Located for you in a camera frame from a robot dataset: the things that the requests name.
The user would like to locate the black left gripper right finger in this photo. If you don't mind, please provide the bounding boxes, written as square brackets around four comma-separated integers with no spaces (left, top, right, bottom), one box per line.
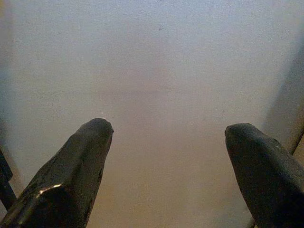
[224,123,304,228]

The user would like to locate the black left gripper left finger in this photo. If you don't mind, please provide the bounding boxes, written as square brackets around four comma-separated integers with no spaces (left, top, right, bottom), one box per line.
[0,118,114,228]

